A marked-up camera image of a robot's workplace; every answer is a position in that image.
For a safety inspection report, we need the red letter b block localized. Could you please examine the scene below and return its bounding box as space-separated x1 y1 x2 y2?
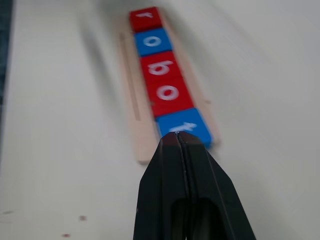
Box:
138 50 185 81

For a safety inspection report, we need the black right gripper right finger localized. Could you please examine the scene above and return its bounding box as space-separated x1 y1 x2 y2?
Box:
176 131 257 240

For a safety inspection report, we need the blue letter o block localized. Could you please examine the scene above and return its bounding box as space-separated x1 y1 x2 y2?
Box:
133 28 175 57

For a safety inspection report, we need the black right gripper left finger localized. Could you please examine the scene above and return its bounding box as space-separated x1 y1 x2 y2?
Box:
132 131 201 240

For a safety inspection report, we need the red letter o block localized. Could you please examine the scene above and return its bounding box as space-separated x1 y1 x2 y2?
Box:
145 76 198 119

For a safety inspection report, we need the blue letter t block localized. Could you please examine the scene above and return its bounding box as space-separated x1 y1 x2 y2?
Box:
155 107 215 150

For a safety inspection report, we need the red letter r block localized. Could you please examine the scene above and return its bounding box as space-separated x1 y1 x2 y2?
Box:
129 6 161 33

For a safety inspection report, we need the long wooden letter tray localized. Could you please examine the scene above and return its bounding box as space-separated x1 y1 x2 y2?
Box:
119 6 222 166

